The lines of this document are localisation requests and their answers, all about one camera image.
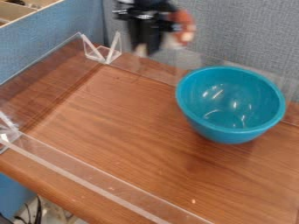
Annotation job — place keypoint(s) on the clear acrylic left bracket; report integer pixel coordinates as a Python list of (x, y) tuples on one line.
[(8, 132)]

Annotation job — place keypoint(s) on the clear acrylic corner bracket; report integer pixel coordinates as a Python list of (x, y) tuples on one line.
[(100, 53)]

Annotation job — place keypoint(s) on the clear acrylic front barrier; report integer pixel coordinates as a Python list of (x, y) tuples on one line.
[(138, 201)]

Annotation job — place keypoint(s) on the wooden shelf box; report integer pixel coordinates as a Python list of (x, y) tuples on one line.
[(17, 9)]

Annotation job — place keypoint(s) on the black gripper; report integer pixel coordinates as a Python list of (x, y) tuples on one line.
[(146, 17)]

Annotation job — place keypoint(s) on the brown and white toy mushroom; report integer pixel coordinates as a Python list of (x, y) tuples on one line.
[(177, 39)]

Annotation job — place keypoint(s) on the blue plastic bowl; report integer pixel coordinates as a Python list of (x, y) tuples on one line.
[(229, 104)]

